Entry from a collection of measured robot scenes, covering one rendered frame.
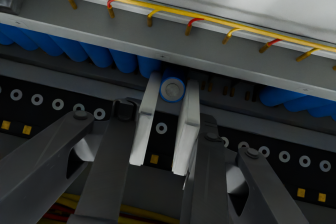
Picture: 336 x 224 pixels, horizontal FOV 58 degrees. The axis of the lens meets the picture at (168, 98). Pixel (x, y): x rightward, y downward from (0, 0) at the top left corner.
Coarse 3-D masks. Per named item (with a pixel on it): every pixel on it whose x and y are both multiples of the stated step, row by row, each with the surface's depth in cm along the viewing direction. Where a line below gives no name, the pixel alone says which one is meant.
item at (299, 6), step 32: (160, 0) 16; (192, 0) 15; (224, 0) 14; (256, 0) 14; (288, 0) 13; (320, 0) 13; (288, 32) 16; (320, 32) 15; (0, 64) 29; (96, 96) 29; (128, 96) 29; (160, 96) 29; (256, 128) 29; (288, 128) 29
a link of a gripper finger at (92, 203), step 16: (112, 112) 14; (128, 112) 14; (112, 128) 13; (128, 128) 13; (112, 144) 12; (128, 144) 12; (96, 160) 10; (112, 160) 11; (128, 160) 11; (96, 176) 10; (112, 176) 10; (96, 192) 9; (112, 192) 9; (80, 208) 8; (96, 208) 8; (112, 208) 9
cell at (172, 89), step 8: (168, 72) 22; (176, 72) 22; (168, 80) 20; (176, 80) 20; (184, 80) 22; (160, 88) 20; (168, 88) 20; (176, 88) 20; (184, 88) 20; (168, 96) 20; (176, 96) 20
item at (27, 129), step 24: (0, 96) 29; (24, 96) 29; (48, 96) 29; (72, 96) 30; (0, 120) 29; (24, 120) 29; (48, 120) 29; (96, 120) 29; (168, 120) 30; (168, 144) 29; (264, 144) 30; (288, 144) 30; (168, 168) 29; (288, 168) 29; (312, 168) 30; (312, 192) 29
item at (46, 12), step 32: (32, 0) 16; (64, 0) 16; (128, 0) 14; (64, 32) 17; (96, 32) 16; (128, 32) 16; (160, 32) 16; (192, 32) 16; (256, 32) 15; (192, 64) 17; (224, 64) 16; (256, 64) 16; (288, 64) 16; (320, 64) 16; (320, 96) 18
